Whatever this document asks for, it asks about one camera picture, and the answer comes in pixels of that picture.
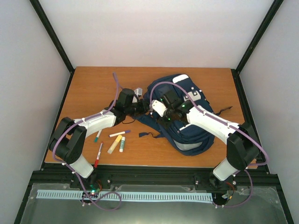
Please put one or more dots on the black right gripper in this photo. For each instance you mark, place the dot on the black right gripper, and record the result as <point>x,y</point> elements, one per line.
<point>165,123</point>

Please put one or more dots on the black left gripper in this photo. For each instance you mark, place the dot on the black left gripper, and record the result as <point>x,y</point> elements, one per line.
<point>144,109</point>

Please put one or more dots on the purple capped white marker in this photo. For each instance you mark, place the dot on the purple capped white marker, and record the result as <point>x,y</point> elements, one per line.
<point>120,133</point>

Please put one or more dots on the navy blue student backpack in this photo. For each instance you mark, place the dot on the navy blue student backpack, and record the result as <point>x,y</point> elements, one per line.
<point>189,140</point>

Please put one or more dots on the green white glue stick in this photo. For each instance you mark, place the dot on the green white glue stick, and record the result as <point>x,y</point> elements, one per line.
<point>122,144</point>

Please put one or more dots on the green capped white marker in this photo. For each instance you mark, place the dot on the green capped white marker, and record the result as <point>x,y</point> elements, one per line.
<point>97,136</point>

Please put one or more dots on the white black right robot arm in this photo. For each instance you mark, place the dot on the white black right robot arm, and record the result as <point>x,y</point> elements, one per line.
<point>240,140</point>

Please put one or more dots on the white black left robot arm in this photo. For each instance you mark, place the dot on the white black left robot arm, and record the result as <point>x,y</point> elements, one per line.
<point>68,139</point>

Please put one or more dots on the yellow highlighter marker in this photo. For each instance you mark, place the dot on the yellow highlighter marker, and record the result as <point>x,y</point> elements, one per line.
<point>114,144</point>

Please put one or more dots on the red white marker pen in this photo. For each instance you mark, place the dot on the red white marker pen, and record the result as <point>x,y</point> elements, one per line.
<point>98,155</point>

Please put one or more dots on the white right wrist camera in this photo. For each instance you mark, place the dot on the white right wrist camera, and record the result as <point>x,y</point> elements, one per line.
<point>158,107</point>

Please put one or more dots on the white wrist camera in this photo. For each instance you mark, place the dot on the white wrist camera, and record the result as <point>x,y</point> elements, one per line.
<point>158,107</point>
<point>138,91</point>

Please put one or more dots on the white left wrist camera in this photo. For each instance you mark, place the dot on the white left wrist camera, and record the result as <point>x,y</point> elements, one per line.
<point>138,91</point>

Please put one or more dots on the black right corner post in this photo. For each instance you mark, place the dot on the black right corner post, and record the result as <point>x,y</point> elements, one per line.
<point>276,4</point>

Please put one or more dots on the black corner post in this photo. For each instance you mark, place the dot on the black corner post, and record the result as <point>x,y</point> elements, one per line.
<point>52,34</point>
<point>276,4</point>

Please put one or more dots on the black aluminium frame rail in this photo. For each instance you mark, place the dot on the black aluminium frame rail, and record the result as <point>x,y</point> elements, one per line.
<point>107,176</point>

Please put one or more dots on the black left corner post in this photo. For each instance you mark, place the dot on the black left corner post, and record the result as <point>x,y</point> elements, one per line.
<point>52,34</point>

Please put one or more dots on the light blue slotted cable duct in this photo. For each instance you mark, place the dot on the light blue slotted cable duct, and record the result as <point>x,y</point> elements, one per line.
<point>126,196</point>

